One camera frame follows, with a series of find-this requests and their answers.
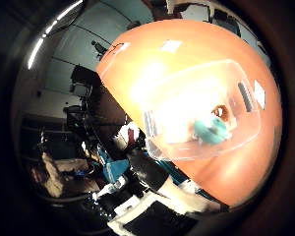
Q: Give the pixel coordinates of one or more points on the white ceiling light strip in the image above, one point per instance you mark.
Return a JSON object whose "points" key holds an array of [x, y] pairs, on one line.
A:
{"points": [[50, 34]]}

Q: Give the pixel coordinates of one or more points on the clear plastic container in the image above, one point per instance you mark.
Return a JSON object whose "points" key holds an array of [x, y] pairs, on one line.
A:
{"points": [[200, 111]]}

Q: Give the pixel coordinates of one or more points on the black camera on stand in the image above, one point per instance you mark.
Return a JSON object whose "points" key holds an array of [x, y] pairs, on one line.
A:
{"points": [[99, 48]]}

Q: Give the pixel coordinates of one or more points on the small white table tag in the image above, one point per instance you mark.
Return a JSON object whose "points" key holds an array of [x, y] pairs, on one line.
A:
{"points": [[170, 46]]}

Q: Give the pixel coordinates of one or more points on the black monitor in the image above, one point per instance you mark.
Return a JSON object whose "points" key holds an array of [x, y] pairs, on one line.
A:
{"points": [[82, 78]]}

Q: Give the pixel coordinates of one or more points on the blue box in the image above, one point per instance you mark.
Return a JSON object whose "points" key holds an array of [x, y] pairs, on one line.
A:
{"points": [[114, 168]]}

